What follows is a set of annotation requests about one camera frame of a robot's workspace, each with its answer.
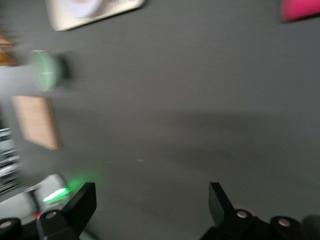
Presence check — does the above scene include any wooden cutting board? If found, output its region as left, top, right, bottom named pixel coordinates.
left=11, top=95, right=61, bottom=151

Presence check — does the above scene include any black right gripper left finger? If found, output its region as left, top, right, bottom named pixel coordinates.
left=36, top=182, right=97, bottom=240

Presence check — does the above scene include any cream tray with bear print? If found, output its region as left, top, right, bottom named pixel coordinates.
left=44, top=0, right=147, bottom=32

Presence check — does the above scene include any green ceramic bowl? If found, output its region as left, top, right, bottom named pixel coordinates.
left=27, top=49, right=67, bottom=92

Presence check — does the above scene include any wooden peg drying rack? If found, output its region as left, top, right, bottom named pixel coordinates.
left=0, top=29, right=15, bottom=67

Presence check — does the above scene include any pink folded cloth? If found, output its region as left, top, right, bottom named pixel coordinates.
left=279, top=0, right=320, bottom=22

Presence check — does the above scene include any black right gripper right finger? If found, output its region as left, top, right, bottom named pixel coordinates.
left=200, top=182, right=272, bottom=240

